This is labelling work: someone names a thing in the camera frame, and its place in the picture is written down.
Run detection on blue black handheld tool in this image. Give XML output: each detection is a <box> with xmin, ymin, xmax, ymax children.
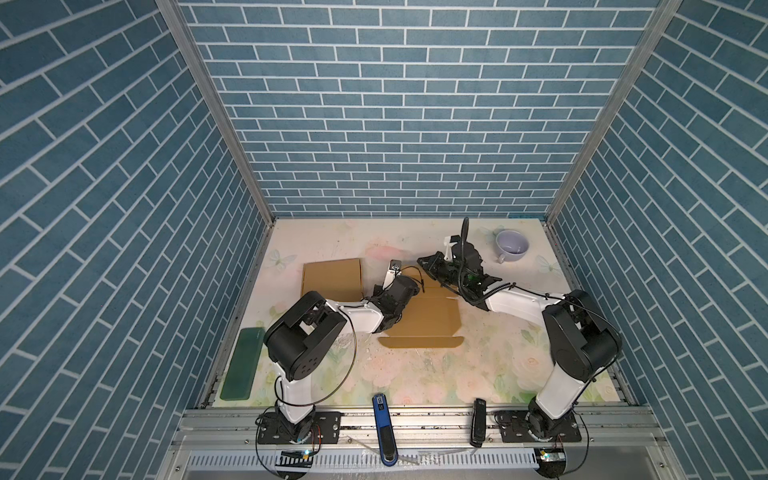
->
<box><xmin>372</xmin><ymin>393</ymin><xmax>399</xmax><ymax>467</ymax></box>

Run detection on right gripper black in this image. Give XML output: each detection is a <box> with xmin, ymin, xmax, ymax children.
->
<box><xmin>416</xmin><ymin>252</ymin><xmax>467</xmax><ymax>292</ymax></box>

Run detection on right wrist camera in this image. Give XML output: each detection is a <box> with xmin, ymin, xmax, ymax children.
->
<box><xmin>444</xmin><ymin>217</ymin><xmax>469</xmax><ymax>262</ymax></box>

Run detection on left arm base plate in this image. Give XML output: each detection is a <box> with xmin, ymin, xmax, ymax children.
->
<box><xmin>257</xmin><ymin>410</ymin><xmax>342</xmax><ymax>445</ymax></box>

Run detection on lavender ceramic cup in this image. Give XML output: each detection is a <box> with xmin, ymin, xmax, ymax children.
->
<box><xmin>495</xmin><ymin>229</ymin><xmax>530</xmax><ymax>264</ymax></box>

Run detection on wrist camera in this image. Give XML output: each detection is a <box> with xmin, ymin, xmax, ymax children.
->
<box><xmin>382</xmin><ymin>259</ymin><xmax>402</xmax><ymax>289</ymax></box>
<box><xmin>444</xmin><ymin>217</ymin><xmax>469</xmax><ymax>262</ymax></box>

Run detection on dark green flat object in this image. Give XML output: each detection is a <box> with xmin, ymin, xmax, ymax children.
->
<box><xmin>220</xmin><ymin>327</ymin><xmax>266</xmax><ymax>401</ymax></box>

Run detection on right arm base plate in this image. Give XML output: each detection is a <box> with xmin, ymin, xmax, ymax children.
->
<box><xmin>493</xmin><ymin>410</ymin><xmax>582</xmax><ymax>443</ymax></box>

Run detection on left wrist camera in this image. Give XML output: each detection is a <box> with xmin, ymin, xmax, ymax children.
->
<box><xmin>382</xmin><ymin>259</ymin><xmax>402</xmax><ymax>289</ymax></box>

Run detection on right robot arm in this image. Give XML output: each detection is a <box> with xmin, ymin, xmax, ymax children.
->
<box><xmin>417</xmin><ymin>236</ymin><xmax>622</xmax><ymax>441</ymax></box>

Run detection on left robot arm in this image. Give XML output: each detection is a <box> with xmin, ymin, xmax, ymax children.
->
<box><xmin>264</xmin><ymin>273</ymin><xmax>422</xmax><ymax>441</ymax></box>

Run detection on cardboard box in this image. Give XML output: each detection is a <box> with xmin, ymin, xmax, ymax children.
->
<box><xmin>301</xmin><ymin>258</ymin><xmax>364</xmax><ymax>302</ymax></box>

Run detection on aluminium front rail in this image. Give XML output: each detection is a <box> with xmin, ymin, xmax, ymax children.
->
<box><xmin>171</xmin><ymin>404</ymin><xmax>666</xmax><ymax>451</ymax></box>

